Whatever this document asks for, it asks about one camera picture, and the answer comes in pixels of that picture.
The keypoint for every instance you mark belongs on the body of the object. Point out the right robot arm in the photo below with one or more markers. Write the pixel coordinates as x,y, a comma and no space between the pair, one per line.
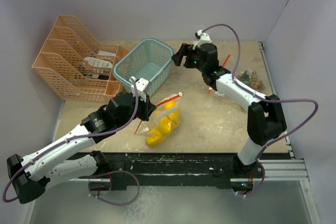
265,121

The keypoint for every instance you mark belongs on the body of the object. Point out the yellow fake fruit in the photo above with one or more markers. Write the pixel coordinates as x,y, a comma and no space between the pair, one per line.
174,118
170,107
163,127
154,140

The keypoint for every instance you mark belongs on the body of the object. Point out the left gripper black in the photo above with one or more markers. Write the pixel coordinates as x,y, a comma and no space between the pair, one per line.
147,107

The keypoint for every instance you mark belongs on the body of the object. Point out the white papers in organizer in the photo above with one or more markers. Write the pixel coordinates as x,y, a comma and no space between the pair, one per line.
107,65

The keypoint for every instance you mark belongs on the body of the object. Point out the clear bag of mushrooms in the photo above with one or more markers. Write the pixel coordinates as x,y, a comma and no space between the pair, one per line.
248,78

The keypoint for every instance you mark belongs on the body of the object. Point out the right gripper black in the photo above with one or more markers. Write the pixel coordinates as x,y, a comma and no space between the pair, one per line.
184,50

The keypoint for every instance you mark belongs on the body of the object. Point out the clear zip bag red seal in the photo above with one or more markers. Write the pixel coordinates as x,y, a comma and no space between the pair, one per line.
144,127

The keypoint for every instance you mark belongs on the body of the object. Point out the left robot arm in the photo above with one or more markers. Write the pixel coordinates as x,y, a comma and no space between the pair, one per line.
33,174

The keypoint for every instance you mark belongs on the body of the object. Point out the teal plastic basket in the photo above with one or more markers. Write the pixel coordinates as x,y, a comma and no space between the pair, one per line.
150,59

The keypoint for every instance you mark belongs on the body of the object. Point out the orange mesh file organizer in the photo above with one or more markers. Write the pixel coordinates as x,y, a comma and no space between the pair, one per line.
63,62

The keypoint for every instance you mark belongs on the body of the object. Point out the aluminium rail frame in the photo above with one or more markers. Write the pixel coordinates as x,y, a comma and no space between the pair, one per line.
293,170

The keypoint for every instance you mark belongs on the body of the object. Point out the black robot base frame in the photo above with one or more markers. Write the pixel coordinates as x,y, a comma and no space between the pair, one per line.
220,170

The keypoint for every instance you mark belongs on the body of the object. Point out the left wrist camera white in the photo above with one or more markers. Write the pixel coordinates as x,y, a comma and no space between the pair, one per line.
141,85

